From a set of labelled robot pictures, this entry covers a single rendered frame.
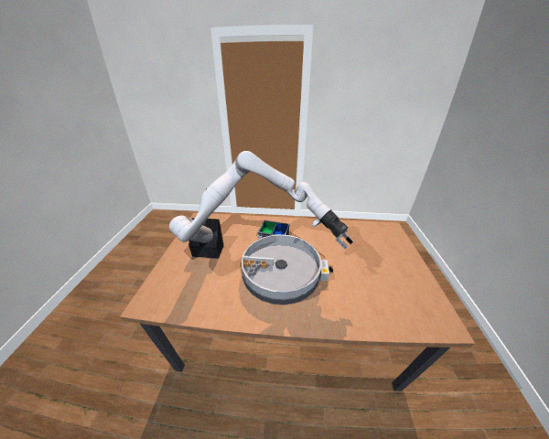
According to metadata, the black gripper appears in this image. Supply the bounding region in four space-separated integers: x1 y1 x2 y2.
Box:
312 203 353 250

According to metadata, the grey round turntable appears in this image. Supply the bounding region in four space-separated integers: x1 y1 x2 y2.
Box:
242 235 333 305

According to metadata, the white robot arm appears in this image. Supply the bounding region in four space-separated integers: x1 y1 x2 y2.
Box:
169 151 323 243

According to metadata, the green and blue divided bin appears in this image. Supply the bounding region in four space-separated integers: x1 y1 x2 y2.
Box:
257 220 290 239

